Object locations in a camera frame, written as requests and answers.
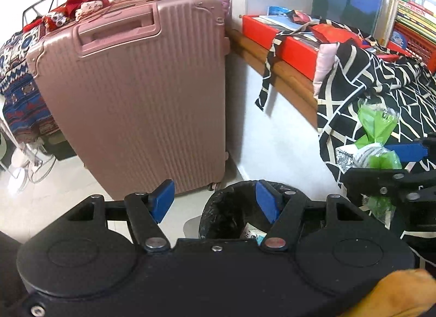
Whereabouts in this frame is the stack of flat books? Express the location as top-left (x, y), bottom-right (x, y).
top-left (394, 0), bottom-right (436, 44)

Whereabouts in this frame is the pink suitcase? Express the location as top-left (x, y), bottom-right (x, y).
top-left (27, 0), bottom-right (229, 200)

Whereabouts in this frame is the black white patterned cloth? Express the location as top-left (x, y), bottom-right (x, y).
top-left (255, 20), bottom-right (436, 270)

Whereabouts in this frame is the patterned blue red cloth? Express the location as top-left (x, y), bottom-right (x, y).
top-left (1, 25), bottom-right (58, 143)

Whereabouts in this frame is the red box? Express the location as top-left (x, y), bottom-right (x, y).
top-left (243, 16), bottom-right (338, 82)

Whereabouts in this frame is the green plastic wrapper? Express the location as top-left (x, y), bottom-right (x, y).
top-left (354, 98), bottom-right (403, 222)

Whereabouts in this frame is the person's right hand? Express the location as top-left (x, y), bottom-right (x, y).
top-left (341, 269), bottom-right (435, 316)

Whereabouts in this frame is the black trash bin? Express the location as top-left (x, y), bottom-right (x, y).
top-left (199, 180), bottom-right (294, 240)

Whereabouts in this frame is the red plastic basket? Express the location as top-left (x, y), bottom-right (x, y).
top-left (390, 22), bottom-right (436, 74)

